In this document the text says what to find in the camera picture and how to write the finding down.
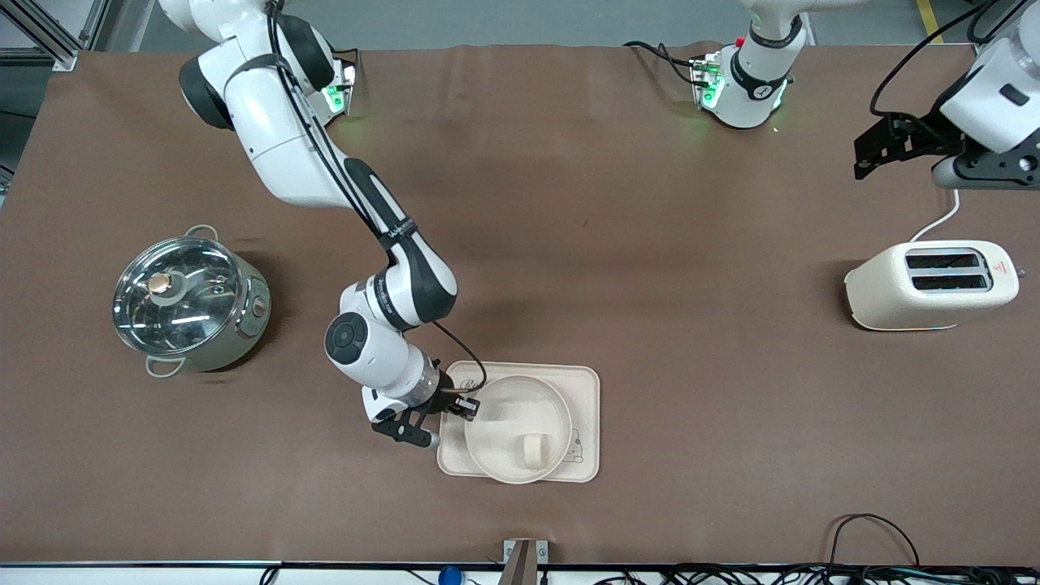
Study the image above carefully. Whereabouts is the glass pot lid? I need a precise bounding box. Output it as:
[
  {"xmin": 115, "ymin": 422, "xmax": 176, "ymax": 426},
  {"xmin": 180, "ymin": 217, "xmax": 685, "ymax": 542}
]
[{"xmin": 111, "ymin": 236, "xmax": 245, "ymax": 356}]

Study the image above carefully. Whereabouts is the black left arm base cable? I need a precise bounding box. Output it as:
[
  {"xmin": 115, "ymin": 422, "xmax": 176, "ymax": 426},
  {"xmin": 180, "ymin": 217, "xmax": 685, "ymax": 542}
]
[{"xmin": 622, "ymin": 40, "xmax": 701, "ymax": 87}]

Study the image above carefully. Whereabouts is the aluminium frame profile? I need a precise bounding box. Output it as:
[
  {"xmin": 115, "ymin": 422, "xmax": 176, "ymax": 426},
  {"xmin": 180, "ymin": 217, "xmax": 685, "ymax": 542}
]
[{"xmin": 0, "ymin": 0, "xmax": 111, "ymax": 72}]

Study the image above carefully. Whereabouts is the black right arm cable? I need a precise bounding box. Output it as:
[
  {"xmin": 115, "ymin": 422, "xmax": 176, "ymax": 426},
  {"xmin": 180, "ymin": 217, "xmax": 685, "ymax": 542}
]
[{"xmin": 264, "ymin": 0, "xmax": 489, "ymax": 397}]

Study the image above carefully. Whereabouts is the black looped cable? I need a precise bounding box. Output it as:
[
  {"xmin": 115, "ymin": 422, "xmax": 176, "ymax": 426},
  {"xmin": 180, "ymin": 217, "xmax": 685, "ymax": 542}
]
[{"xmin": 827, "ymin": 513, "xmax": 921, "ymax": 570}]

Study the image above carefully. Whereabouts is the grey metal camera bracket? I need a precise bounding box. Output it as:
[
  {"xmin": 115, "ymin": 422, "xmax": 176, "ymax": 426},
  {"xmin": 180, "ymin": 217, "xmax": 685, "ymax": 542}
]
[{"xmin": 497, "ymin": 539, "xmax": 550, "ymax": 585}]

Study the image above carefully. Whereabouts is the cream rectangular rabbit tray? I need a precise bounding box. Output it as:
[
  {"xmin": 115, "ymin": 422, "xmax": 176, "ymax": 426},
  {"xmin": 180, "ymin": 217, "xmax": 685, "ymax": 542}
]
[{"xmin": 437, "ymin": 360, "xmax": 601, "ymax": 483}]

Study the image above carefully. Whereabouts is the brown table mat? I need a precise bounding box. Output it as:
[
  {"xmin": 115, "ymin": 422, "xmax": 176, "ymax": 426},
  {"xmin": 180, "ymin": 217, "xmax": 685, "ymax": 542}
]
[{"xmin": 0, "ymin": 42, "xmax": 1040, "ymax": 568}]

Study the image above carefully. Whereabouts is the cream two-slot toaster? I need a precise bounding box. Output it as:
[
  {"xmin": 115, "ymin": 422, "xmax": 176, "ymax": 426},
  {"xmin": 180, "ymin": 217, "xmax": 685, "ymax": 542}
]
[{"xmin": 843, "ymin": 240, "xmax": 1021, "ymax": 332}]

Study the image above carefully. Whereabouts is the white toaster power cable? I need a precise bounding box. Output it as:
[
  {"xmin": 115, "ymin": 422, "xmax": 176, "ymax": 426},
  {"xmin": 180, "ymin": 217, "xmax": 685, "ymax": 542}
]
[{"xmin": 908, "ymin": 188, "xmax": 963, "ymax": 244}]

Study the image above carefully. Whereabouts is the steel electric cooking pot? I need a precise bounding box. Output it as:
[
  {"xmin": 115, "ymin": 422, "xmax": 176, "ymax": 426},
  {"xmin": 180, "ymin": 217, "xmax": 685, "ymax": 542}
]
[{"xmin": 112, "ymin": 224, "xmax": 274, "ymax": 379}]

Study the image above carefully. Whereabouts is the cream round plate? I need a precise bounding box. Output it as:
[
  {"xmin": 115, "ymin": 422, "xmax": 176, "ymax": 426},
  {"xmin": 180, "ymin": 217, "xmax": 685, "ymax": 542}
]
[{"xmin": 463, "ymin": 374, "xmax": 576, "ymax": 486}]

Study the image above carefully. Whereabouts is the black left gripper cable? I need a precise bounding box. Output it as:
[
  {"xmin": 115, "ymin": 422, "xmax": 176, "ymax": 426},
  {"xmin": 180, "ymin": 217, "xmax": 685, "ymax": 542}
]
[{"xmin": 869, "ymin": 0, "xmax": 1000, "ymax": 119}]

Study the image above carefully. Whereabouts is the black cable bundle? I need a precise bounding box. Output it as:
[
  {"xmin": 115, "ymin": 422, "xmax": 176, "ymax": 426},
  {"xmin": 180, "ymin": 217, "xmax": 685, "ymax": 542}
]
[{"xmin": 593, "ymin": 563, "xmax": 1040, "ymax": 585}]

